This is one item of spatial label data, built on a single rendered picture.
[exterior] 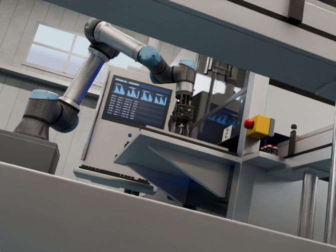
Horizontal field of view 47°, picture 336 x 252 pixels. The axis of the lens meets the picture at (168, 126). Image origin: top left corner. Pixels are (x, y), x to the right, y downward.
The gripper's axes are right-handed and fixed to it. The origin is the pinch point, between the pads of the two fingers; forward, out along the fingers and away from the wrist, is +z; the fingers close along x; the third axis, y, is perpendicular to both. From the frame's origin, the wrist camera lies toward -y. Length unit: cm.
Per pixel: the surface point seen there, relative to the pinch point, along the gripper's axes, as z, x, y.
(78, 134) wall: -92, -77, -386
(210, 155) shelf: 4.8, 11.8, 7.2
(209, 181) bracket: 13.6, 14.2, 0.6
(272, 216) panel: 24.3, 37.6, 7.8
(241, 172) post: 9.8, 23.7, 9.6
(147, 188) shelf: 11, -3, -65
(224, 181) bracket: 12.6, 20.5, -0.1
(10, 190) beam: 35, -36, 97
